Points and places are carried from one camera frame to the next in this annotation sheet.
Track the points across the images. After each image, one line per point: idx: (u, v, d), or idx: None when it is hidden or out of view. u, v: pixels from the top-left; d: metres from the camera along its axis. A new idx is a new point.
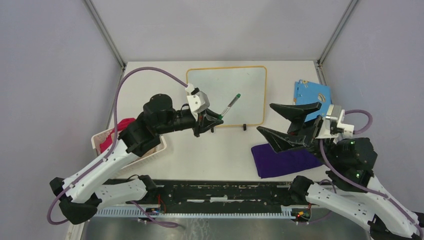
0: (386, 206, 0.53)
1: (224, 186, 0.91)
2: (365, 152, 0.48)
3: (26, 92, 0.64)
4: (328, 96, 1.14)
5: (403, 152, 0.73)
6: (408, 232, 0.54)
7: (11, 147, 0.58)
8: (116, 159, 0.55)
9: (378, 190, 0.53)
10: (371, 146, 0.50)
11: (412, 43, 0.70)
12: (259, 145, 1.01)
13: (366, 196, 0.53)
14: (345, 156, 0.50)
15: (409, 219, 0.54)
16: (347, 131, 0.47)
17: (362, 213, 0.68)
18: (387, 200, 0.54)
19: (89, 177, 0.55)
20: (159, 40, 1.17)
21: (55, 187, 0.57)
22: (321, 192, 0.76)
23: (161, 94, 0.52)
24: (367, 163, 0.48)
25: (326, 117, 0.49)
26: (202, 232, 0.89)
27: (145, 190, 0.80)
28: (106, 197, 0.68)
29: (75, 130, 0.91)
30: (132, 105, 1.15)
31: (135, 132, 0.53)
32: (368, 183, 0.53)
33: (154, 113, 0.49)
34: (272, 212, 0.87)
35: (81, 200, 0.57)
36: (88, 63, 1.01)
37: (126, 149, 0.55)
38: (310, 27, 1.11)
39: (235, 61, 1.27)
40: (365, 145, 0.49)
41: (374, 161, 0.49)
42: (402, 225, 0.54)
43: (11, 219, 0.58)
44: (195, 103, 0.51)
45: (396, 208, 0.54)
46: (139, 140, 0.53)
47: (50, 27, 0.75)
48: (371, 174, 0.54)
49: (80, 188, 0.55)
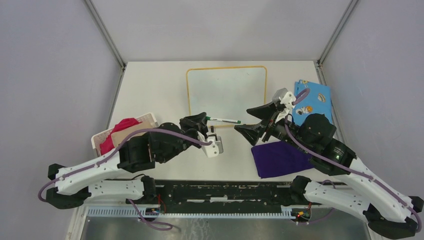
0: (373, 188, 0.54)
1: (224, 185, 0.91)
2: (317, 125, 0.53)
3: (26, 91, 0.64)
4: (328, 96, 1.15)
5: (404, 151, 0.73)
6: (401, 215, 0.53)
7: (11, 146, 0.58)
8: (106, 169, 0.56)
9: (363, 171, 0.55)
10: (325, 120, 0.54)
11: (411, 41, 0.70)
12: (259, 145, 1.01)
13: (349, 177, 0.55)
14: (303, 133, 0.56)
15: (401, 203, 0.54)
16: (288, 103, 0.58)
17: (357, 204, 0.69)
18: (373, 182, 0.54)
19: (78, 177, 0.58)
20: (159, 41, 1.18)
21: (50, 173, 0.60)
22: (318, 188, 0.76)
23: (173, 124, 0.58)
24: (321, 134, 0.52)
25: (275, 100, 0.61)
26: (202, 232, 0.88)
27: (141, 193, 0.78)
28: (96, 193, 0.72)
29: (75, 130, 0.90)
30: (132, 105, 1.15)
31: (134, 150, 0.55)
32: (350, 164, 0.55)
33: (157, 142, 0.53)
34: (272, 212, 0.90)
35: (67, 193, 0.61)
36: (88, 63, 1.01)
37: (117, 163, 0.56)
38: (311, 27, 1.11)
39: (235, 61, 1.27)
40: (317, 119, 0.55)
41: (331, 132, 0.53)
42: (393, 208, 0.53)
43: (10, 219, 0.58)
44: (213, 152, 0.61)
45: (383, 190, 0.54)
46: (132, 160, 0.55)
47: (50, 26, 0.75)
48: (354, 156, 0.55)
49: (67, 183, 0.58)
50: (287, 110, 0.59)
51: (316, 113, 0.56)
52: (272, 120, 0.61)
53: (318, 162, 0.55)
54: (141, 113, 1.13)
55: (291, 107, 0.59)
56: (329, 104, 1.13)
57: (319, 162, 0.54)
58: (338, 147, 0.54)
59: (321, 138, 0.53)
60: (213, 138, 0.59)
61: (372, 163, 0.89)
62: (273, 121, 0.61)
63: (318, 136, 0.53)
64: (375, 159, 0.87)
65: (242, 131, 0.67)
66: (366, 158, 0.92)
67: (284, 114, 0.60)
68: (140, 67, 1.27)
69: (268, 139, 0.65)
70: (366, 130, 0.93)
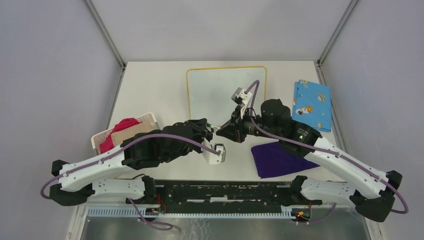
0: (340, 163, 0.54)
1: (224, 185, 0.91)
2: (271, 108, 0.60)
3: (26, 91, 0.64)
4: (328, 96, 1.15)
5: (404, 152, 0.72)
6: (374, 189, 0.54)
7: (11, 146, 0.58)
8: (111, 166, 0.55)
9: (329, 148, 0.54)
10: (278, 104, 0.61)
11: (411, 42, 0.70)
12: (259, 146, 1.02)
13: (316, 155, 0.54)
14: (264, 119, 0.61)
15: (373, 176, 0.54)
16: (241, 93, 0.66)
17: (345, 190, 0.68)
18: (340, 158, 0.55)
19: (81, 174, 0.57)
20: (159, 40, 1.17)
21: (54, 170, 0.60)
22: (312, 183, 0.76)
23: (178, 123, 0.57)
24: (274, 114, 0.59)
25: (233, 97, 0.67)
26: (202, 232, 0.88)
27: (142, 193, 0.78)
28: (100, 191, 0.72)
29: (74, 131, 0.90)
30: (132, 105, 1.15)
31: (139, 147, 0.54)
32: (314, 143, 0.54)
33: (170, 140, 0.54)
34: (272, 212, 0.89)
35: (71, 189, 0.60)
36: (88, 64, 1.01)
37: (121, 160, 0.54)
38: (310, 27, 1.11)
39: (236, 61, 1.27)
40: (270, 104, 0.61)
41: (285, 112, 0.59)
42: (365, 182, 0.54)
43: (11, 219, 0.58)
44: (215, 161, 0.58)
45: (351, 165, 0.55)
46: (137, 156, 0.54)
47: (50, 26, 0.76)
48: (319, 135, 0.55)
49: (72, 180, 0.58)
50: (244, 101, 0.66)
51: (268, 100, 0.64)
52: (240, 113, 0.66)
53: (283, 144, 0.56)
54: (140, 113, 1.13)
55: (245, 96, 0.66)
56: (329, 104, 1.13)
57: (285, 144, 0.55)
58: (301, 128, 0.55)
59: (277, 119, 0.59)
60: (221, 147, 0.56)
61: (372, 162, 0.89)
62: (239, 117, 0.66)
63: (273, 116, 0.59)
64: (375, 159, 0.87)
65: (224, 134, 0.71)
66: (367, 157, 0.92)
67: (244, 106, 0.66)
68: (140, 67, 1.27)
69: (243, 140, 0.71)
70: (366, 130, 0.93)
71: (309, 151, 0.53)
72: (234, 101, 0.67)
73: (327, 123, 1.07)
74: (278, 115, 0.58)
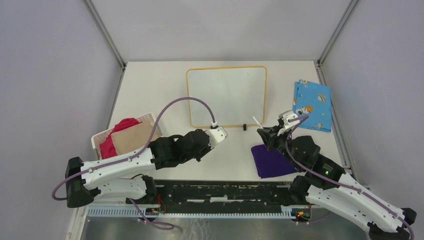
0: (362, 200, 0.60)
1: (224, 185, 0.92)
2: (303, 145, 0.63)
3: (25, 90, 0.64)
4: (328, 96, 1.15)
5: (404, 152, 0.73)
6: (392, 225, 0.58)
7: (11, 146, 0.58)
8: (139, 163, 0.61)
9: (352, 184, 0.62)
10: (311, 141, 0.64)
11: (411, 41, 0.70)
12: (260, 146, 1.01)
13: (339, 190, 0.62)
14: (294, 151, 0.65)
15: (391, 213, 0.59)
16: (286, 118, 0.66)
17: (362, 215, 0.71)
18: (362, 194, 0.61)
19: (108, 170, 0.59)
20: (159, 40, 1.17)
21: (73, 166, 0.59)
22: (321, 192, 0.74)
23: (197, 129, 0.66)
24: (306, 152, 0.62)
25: (281, 115, 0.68)
26: (202, 232, 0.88)
27: (144, 192, 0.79)
28: (105, 190, 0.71)
29: (75, 131, 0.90)
30: (132, 104, 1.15)
31: (164, 147, 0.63)
32: (339, 178, 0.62)
33: (193, 140, 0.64)
34: (272, 212, 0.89)
35: (89, 187, 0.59)
36: (88, 64, 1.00)
37: (150, 158, 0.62)
38: (310, 27, 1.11)
39: (236, 61, 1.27)
40: (303, 141, 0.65)
41: (316, 150, 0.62)
42: (384, 218, 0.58)
43: (11, 219, 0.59)
44: (221, 136, 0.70)
45: (371, 201, 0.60)
46: (164, 156, 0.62)
47: (50, 26, 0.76)
48: (343, 172, 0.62)
49: (97, 176, 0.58)
50: (285, 125, 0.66)
51: (305, 136, 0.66)
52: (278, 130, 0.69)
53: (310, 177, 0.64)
54: (140, 113, 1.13)
55: (289, 123, 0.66)
56: (329, 104, 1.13)
57: (311, 177, 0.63)
58: (327, 164, 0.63)
59: (307, 156, 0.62)
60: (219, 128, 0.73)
61: (372, 163, 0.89)
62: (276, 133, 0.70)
63: (304, 154, 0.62)
64: (375, 159, 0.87)
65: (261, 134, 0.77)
66: (366, 157, 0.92)
67: (284, 129, 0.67)
68: (140, 67, 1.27)
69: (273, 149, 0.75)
70: (366, 130, 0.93)
71: (334, 187, 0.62)
72: (278, 119, 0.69)
73: (327, 123, 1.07)
74: (309, 154, 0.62)
